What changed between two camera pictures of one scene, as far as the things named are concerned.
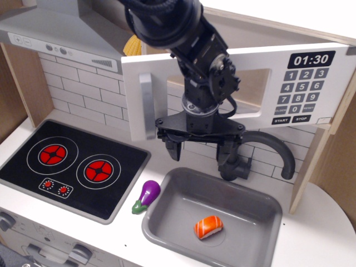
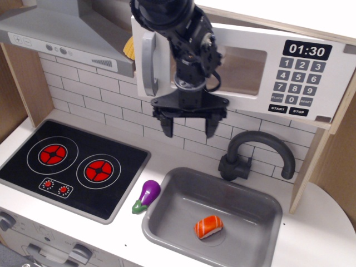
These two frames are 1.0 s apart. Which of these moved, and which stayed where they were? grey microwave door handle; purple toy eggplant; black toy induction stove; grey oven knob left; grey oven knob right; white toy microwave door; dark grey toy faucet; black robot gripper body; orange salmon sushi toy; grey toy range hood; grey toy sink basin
Moved: black robot gripper body; white toy microwave door; grey microwave door handle
Stayed: orange salmon sushi toy; purple toy eggplant; grey toy sink basin; dark grey toy faucet; grey oven knob left; black toy induction stove; grey toy range hood; grey oven knob right
